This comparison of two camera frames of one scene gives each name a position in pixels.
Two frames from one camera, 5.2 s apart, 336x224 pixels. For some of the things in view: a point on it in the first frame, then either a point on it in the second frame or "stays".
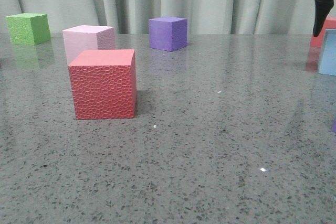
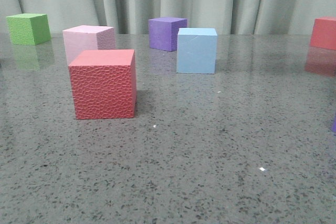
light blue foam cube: [327, 55] to [196, 50]
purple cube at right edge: [334, 126] stays
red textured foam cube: [103, 83] stays
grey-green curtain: [213, 2] stays
